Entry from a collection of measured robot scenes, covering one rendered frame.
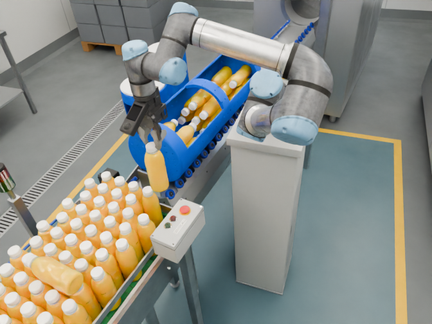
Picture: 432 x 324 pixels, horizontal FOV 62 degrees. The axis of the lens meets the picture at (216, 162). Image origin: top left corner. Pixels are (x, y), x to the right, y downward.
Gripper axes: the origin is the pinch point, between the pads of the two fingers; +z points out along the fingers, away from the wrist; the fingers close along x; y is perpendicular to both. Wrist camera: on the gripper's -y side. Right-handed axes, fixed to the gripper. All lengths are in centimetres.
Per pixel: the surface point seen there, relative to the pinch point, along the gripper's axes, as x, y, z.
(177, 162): 4.5, 17.4, 22.6
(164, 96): 55, 78, 36
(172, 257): -15.8, -18.9, 30.0
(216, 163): 3, 48, 47
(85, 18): 327, 276, 85
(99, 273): -1.6, -37.2, 23.4
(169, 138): 8.0, 19.4, 12.6
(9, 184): 49, -27, 14
